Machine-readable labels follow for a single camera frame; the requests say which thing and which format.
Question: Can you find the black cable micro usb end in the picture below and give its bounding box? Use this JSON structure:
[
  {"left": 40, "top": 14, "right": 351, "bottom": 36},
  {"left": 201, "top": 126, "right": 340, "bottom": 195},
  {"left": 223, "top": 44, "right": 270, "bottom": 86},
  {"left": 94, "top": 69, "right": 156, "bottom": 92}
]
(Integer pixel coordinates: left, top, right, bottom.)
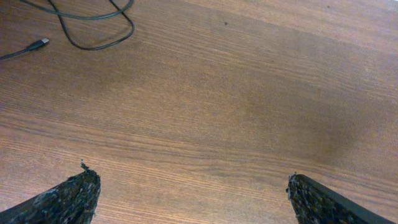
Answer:
[{"left": 1, "top": 38, "right": 49, "bottom": 60}]

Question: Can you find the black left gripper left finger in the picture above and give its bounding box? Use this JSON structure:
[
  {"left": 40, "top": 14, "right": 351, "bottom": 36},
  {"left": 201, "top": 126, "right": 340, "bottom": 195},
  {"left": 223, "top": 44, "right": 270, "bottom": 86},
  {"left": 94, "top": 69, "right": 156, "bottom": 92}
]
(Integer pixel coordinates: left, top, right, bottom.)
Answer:
[{"left": 1, "top": 162, "right": 101, "bottom": 224}]

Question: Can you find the black cable long loop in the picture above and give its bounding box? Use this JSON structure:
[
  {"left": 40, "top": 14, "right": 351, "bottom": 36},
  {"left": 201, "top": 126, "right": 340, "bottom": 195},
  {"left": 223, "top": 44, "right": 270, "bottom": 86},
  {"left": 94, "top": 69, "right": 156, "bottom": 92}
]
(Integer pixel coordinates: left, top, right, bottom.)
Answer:
[{"left": 23, "top": 0, "right": 135, "bottom": 51}]

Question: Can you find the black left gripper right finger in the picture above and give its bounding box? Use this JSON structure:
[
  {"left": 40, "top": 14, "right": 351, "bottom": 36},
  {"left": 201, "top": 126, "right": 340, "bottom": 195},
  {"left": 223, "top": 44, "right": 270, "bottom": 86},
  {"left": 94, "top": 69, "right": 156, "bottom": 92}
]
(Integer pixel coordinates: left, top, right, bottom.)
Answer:
[{"left": 286, "top": 173, "right": 394, "bottom": 224}]

